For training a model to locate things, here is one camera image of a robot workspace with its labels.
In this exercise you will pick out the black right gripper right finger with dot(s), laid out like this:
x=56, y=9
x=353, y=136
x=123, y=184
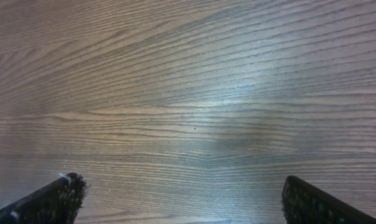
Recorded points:
x=303, y=203

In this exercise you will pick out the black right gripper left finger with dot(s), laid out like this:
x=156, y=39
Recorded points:
x=56, y=203

